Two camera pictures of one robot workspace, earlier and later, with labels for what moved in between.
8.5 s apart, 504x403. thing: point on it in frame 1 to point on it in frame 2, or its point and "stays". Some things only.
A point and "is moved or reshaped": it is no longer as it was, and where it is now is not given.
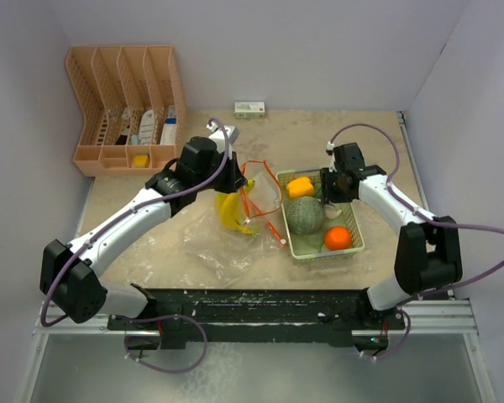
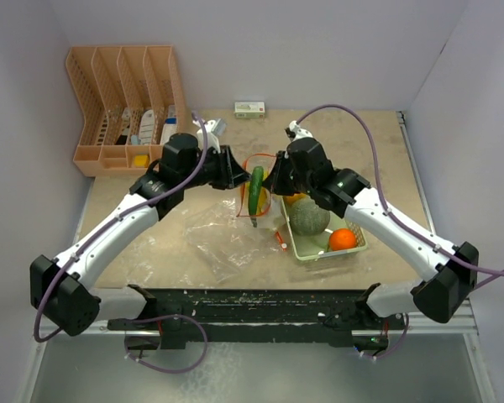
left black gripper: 235,179 stays
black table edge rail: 338,316 stays
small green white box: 249,110 stays
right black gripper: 328,194 to 274,183
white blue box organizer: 168,135 stays
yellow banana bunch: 231,207 to 264,201
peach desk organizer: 132,106 stays
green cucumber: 317,191 is moved or reshaped
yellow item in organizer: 141,160 stays
